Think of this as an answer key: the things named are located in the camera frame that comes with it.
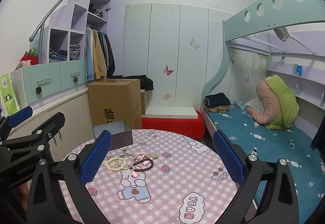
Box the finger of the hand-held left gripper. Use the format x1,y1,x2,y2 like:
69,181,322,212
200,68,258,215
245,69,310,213
0,106,33,136
0,112,66,163

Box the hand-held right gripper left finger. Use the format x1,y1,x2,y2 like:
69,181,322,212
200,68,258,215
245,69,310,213
27,129,113,224

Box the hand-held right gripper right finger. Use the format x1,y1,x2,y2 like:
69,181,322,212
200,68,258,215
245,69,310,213
213,129,300,224

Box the yellow bead bracelet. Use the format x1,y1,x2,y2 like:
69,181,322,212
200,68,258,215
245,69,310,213
105,157,127,172

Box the grey metal tin box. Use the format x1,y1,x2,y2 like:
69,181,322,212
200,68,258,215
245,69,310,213
93,120,134,151

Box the person's left hand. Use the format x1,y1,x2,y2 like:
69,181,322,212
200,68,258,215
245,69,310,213
16,181,29,210

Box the green paper bag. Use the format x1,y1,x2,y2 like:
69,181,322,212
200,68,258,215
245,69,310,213
0,72,20,116

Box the beige low cabinet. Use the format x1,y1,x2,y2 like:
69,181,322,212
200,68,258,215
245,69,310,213
5,88,93,163

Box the blue printed bedsheet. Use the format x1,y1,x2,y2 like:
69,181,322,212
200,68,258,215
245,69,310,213
205,101,325,224

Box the teal drawer cabinet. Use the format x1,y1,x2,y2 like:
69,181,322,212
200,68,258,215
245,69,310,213
10,59,88,107

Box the pink plush toy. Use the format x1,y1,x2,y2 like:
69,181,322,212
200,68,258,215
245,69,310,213
16,60,31,70

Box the tan folded clothes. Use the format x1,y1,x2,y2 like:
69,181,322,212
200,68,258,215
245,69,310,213
205,104,232,113

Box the large cardboard box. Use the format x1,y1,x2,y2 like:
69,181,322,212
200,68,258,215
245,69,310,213
88,79,142,129

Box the red strawberry plush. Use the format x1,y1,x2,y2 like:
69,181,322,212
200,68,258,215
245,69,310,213
20,49,39,66

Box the white pillow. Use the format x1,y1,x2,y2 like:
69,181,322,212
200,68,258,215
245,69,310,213
247,98,268,114

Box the dark folded clothes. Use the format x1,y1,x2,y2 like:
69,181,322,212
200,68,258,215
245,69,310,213
204,92,231,108

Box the round table, pink checked cloth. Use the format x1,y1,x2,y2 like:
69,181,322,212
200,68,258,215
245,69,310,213
58,129,239,224

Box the red ottoman with white top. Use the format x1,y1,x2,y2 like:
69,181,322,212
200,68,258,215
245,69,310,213
141,106,206,141

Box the folded jeans stack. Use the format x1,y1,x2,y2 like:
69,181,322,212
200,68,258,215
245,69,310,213
49,49,69,63
69,45,81,61

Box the small cardboard box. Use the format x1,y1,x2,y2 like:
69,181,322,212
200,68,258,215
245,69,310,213
140,92,150,115

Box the light blue hanging shirt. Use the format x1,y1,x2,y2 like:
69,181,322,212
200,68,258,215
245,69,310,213
85,29,96,82

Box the pink and green folded quilt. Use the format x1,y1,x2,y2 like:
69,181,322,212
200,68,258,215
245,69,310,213
247,75,300,130

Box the black clothes pile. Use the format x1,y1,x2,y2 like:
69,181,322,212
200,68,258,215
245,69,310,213
121,75,154,92

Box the dark cloth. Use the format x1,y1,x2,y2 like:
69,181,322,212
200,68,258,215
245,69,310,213
311,122,325,151

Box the dark hanging jackets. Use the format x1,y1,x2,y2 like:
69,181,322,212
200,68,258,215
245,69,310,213
98,32,115,78

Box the purple stair shelf unit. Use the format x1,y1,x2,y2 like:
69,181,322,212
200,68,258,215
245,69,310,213
38,0,126,80

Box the grey clothes on shelf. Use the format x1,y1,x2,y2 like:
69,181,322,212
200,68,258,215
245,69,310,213
88,3,105,18

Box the grey bunk lamp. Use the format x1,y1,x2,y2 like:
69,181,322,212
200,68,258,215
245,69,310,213
274,27,290,42

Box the white wardrobe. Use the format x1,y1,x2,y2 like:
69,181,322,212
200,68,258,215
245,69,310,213
123,3,234,113

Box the dark red bead bracelet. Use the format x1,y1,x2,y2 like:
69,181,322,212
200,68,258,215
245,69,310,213
130,157,155,173

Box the teal bunk bed frame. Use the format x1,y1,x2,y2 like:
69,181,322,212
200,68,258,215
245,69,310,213
202,0,325,224

